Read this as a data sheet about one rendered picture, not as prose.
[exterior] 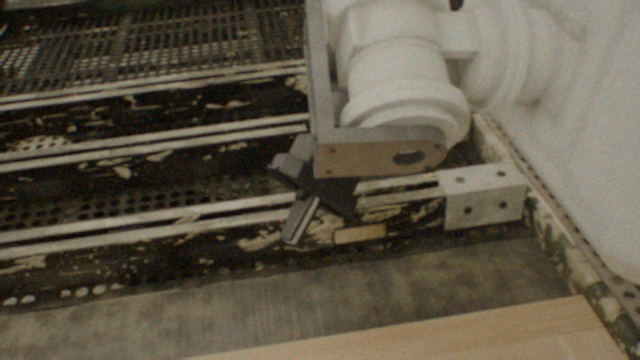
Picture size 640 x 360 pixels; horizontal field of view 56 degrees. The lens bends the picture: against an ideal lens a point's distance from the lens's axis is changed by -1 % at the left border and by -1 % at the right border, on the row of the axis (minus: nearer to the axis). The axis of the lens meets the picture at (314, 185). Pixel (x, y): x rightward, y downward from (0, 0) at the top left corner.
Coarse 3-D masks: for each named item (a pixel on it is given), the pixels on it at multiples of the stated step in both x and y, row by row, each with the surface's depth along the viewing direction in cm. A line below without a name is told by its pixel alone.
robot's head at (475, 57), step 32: (352, 0) 30; (384, 0) 30; (416, 0) 30; (480, 0) 33; (352, 32) 30; (384, 32) 29; (416, 32) 29; (448, 32) 31; (480, 32) 30; (512, 32) 30; (352, 64) 30; (384, 64) 29; (416, 64) 28; (448, 64) 34; (480, 64) 30; (512, 64) 30; (352, 96) 30; (480, 96) 32
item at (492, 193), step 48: (384, 192) 92; (432, 192) 90; (480, 192) 90; (0, 240) 88; (48, 240) 89; (96, 240) 86; (144, 240) 86; (192, 240) 88; (240, 240) 89; (0, 288) 88
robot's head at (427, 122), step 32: (320, 0) 31; (320, 32) 30; (320, 64) 29; (320, 96) 28; (384, 96) 27; (416, 96) 27; (448, 96) 28; (320, 128) 28; (352, 128) 28; (384, 128) 28; (416, 128) 28; (448, 128) 29; (320, 160) 29; (352, 160) 29; (384, 160) 29; (416, 160) 30
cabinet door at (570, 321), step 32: (448, 320) 77; (480, 320) 77; (512, 320) 77; (544, 320) 76; (576, 320) 76; (224, 352) 76; (256, 352) 75; (288, 352) 75; (320, 352) 75; (352, 352) 74; (384, 352) 74; (416, 352) 74; (448, 352) 73; (480, 352) 73; (512, 352) 73; (544, 352) 73; (576, 352) 72; (608, 352) 72
